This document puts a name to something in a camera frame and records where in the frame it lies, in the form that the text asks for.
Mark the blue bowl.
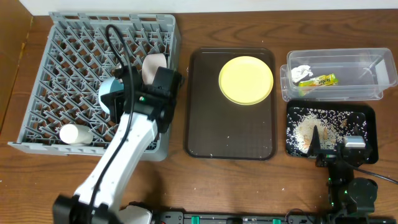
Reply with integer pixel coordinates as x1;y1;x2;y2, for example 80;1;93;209
98;77;124;114

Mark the white pink bowl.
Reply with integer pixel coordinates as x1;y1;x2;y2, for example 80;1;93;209
141;54;167;85

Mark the white cup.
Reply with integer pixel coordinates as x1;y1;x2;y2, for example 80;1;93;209
59;124;94;146

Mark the green snack wrapper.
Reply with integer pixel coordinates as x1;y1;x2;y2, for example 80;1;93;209
298;73;339;96

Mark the white tissue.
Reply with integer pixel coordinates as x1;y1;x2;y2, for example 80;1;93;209
291;65;313;83

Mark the yellow plate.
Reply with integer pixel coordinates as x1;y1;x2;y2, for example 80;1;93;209
218;56;274;106

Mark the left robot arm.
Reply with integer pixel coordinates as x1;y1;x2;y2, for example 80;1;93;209
52;67;182;223

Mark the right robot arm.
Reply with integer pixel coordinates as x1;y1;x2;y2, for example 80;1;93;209
307;126;378;223

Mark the black waste tray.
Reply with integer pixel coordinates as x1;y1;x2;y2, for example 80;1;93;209
285;100;379;164

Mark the grey dishwasher rack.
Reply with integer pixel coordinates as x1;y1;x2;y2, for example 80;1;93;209
12;12;181;156

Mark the clear plastic bin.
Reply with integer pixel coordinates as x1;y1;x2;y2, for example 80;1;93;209
280;48;397;101

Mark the dark brown serving tray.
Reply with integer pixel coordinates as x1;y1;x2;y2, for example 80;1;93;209
183;47;277;161

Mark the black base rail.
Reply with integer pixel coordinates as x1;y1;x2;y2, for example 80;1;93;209
149;212;397;224

